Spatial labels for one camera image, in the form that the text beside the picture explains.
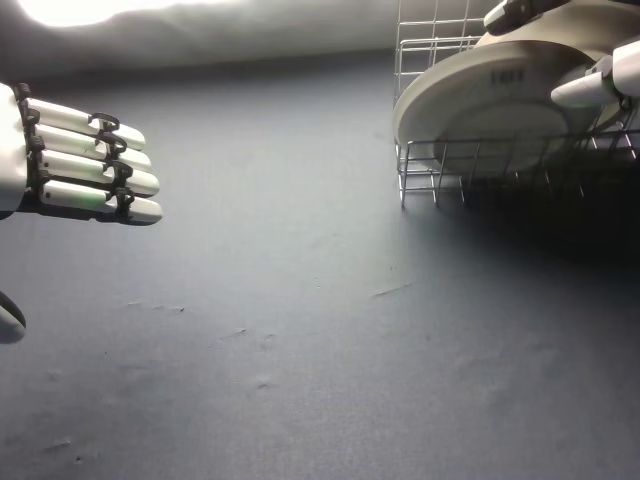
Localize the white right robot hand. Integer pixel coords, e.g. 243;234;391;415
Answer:
482;0;640;112

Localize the chrome wire dish rack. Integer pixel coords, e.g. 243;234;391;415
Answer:
392;0;640;209

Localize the white plate with leaf print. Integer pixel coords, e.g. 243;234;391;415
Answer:
391;41;624;177
472;19;640;64

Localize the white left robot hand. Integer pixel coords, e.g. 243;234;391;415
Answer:
0;82;165;346

